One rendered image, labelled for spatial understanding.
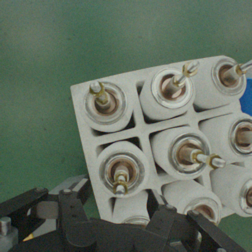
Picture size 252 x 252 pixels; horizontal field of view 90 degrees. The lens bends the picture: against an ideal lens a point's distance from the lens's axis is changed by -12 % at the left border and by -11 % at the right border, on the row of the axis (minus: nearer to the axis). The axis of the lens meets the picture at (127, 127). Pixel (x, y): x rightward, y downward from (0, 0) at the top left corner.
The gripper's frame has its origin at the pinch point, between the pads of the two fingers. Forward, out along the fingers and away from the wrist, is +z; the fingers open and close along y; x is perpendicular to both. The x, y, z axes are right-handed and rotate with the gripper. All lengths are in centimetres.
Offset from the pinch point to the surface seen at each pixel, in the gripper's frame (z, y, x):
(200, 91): 13.7, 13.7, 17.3
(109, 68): 35.2, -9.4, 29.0
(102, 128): 10.4, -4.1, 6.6
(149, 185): 17.2, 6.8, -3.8
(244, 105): 29, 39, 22
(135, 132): 17.2, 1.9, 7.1
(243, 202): 9.8, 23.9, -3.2
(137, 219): 9.9, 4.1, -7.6
